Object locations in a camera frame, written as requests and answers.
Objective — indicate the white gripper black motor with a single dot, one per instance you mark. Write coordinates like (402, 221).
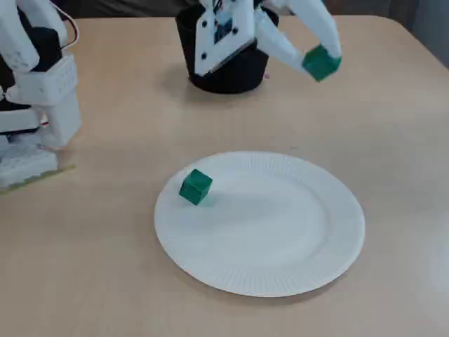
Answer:
(273, 39)

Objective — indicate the green block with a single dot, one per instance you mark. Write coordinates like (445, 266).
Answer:
(321, 65)
(194, 187)

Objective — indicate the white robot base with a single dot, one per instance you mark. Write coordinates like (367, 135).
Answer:
(24, 165)

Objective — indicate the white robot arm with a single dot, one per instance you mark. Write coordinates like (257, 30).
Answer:
(52, 116)

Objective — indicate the white paper plate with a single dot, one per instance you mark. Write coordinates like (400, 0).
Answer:
(298, 245)

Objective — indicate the black cup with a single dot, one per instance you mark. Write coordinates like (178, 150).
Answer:
(238, 77)

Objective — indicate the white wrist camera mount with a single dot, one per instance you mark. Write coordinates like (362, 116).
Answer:
(210, 52)

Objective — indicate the yellow-green base plate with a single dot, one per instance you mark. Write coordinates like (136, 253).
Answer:
(49, 174)

